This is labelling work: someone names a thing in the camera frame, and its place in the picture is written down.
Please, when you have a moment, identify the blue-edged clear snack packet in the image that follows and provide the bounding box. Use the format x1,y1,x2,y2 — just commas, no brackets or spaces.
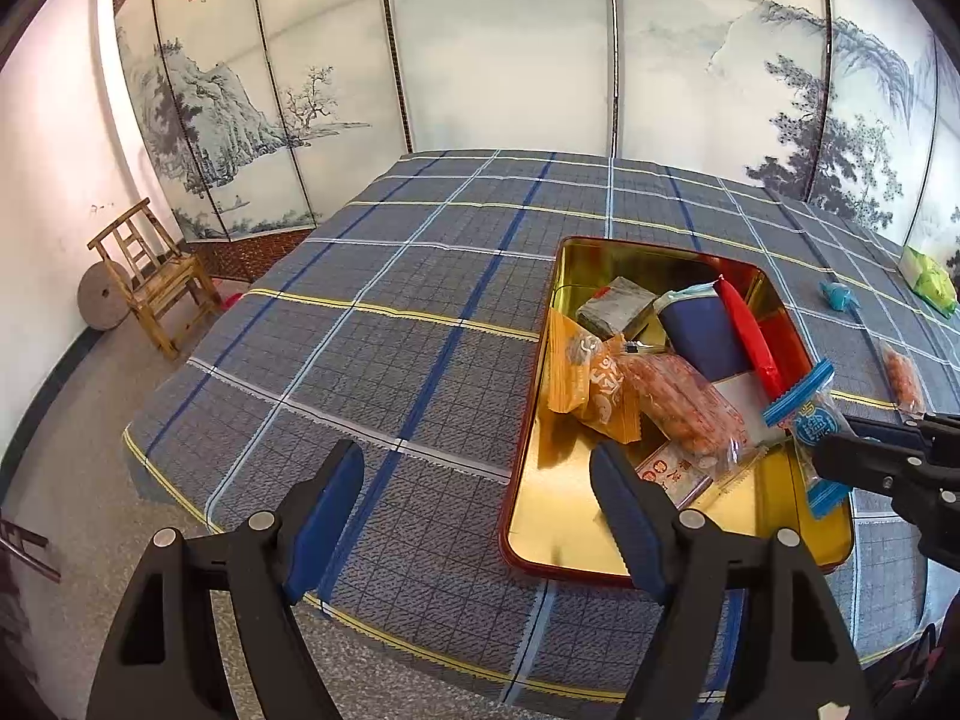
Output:
763,358,856,518

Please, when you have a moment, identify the grey wrapped snack block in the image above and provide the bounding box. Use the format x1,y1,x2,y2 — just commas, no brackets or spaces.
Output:
576,276,662,338

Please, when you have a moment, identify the person's dark patterned clothing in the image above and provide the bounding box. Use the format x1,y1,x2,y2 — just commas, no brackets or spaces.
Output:
866,600,960,720

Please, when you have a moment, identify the navy blue snack packet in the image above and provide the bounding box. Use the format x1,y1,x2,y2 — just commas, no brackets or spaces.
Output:
652,281,781,440

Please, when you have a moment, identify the light wooden chair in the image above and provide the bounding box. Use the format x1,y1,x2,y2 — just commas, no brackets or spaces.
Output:
88,197,224,359

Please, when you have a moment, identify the large clear orange snack packet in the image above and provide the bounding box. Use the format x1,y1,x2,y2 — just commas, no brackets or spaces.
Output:
619,352,766,488

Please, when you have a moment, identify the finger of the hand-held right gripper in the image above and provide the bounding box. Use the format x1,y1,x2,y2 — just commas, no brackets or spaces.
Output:
814,433,960,575
840,412,960,466

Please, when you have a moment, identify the gold tin box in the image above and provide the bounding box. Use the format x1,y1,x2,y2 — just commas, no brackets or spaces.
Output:
499,236,854,587

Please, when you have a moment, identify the painted folding screen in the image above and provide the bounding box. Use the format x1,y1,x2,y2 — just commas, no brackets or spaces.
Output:
111,0,960,282

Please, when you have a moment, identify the grey plaid tablecloth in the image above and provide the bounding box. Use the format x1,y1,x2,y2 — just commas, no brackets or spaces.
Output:
122,150,960,707

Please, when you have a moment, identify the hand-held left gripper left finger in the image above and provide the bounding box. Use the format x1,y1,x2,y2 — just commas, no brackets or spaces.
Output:
86,439,366,720

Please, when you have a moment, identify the green snack packet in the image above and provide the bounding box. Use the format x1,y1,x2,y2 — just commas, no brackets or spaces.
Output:
898,245,960,318

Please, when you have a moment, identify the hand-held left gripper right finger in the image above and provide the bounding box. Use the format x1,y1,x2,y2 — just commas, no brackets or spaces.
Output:
589,441,875,720

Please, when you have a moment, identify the round stone disc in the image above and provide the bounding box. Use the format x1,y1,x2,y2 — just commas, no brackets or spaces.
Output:
77,262,132,332

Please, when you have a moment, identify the dark wooden stool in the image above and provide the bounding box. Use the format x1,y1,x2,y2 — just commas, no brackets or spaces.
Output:
0,516,62,582

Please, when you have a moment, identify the red snack packet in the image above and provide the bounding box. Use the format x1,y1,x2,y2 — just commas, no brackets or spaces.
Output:
714,275,785,402

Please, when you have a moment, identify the small clear orange snack packet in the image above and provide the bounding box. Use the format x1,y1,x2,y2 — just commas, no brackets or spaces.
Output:
877,341,927,415

